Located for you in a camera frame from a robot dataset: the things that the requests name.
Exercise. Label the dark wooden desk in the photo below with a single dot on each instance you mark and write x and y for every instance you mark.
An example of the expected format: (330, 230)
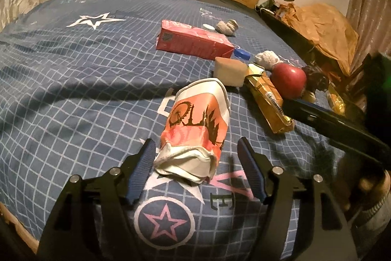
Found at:
(290, 34)

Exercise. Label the blue bottle cap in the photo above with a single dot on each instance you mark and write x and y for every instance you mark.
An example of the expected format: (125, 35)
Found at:
(243, 53)

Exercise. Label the crushed orange paper cup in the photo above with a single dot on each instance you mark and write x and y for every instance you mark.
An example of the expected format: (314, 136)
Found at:
(195, 126)

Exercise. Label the white tissue wad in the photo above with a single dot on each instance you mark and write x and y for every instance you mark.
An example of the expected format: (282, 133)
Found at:
(267, 58)
(227, 27)

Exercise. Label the person's right forearm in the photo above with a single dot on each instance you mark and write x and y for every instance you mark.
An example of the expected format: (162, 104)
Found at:
(378, 218)

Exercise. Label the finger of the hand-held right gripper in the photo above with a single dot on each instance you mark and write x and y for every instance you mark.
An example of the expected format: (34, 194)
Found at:
(323, 114)

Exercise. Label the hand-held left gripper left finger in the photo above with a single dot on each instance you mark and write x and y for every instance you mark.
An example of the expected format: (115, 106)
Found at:
(142, 169)

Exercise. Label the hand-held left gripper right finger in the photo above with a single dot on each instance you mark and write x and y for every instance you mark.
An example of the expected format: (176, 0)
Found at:
(252, 169)

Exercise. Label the orange cloth cover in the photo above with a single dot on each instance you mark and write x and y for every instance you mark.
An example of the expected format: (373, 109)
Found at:
(330, 28)

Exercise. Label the red apple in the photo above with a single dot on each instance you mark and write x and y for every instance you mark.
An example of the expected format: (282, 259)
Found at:
(288, 80)

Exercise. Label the person's right hand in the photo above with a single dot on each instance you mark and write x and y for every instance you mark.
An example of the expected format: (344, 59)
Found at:
(366, 184)

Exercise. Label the small beige block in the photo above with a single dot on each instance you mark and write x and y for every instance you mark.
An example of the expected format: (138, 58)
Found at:
(308, 96)

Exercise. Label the patterned curtain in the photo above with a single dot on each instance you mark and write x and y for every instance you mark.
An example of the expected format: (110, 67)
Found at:
(366, 4)

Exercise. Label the white round cap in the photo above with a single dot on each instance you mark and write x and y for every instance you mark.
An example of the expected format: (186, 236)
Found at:
(208, 26)

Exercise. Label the long gold box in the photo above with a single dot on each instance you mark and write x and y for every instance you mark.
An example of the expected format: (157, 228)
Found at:
(268, 96)

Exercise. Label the pink carton box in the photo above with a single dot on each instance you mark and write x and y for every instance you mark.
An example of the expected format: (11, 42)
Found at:
(189, 40)

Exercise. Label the yellow snack packet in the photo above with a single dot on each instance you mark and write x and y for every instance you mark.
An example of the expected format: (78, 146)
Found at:
(336, 102)

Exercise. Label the black plaid cloth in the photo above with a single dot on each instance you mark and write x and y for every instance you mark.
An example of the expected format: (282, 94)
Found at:
(317, 79)

